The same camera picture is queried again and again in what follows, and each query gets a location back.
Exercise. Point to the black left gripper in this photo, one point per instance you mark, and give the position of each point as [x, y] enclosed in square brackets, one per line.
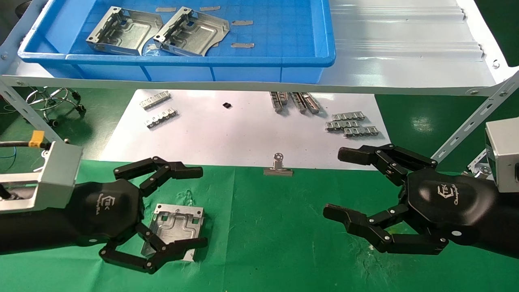
[105, 211]

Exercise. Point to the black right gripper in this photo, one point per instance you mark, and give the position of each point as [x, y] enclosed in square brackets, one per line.
[446, 202]

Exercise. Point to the stamped metal bracket part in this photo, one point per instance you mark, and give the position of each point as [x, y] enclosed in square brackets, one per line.
[194, 34]
[178, 227]
[129, 34]

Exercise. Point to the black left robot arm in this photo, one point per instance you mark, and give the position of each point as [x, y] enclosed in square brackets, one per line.
[28, 231]

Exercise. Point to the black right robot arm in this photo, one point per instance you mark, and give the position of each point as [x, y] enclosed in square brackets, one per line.
[511, 227]

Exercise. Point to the white table sheet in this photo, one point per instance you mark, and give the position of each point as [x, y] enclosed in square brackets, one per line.
[227, 138]

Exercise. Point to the green table cloth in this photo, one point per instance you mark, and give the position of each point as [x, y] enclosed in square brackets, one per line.
[263, 243]

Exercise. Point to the white metal shelf deck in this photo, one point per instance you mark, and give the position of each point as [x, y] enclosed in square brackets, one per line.
[405, 61]

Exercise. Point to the chrome stool with black seat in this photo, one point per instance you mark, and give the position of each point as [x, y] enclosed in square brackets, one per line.
[80, 108]

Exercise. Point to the blue plastic bin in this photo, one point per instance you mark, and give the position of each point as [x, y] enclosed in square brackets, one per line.
[263, 61]

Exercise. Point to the small flat metal strip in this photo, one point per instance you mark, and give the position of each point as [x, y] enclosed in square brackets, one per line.
[242, 45]
[166, 9]
[210, 8]
[151, 47]
[242, 22]

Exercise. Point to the small notched metal rail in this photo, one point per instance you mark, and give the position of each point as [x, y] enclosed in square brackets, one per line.
[311, 103]
[299, 102]
[284, 97]
[348, 117]
[342, 125]
[276, 102]
[155, 100]
[162, 118]
[361, 132]

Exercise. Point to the white perforated shelf post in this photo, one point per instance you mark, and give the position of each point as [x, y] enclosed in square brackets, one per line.
[36, 121]
[466, 126]

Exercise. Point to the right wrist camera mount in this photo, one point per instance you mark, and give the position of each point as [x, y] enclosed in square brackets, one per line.
[502, 154]

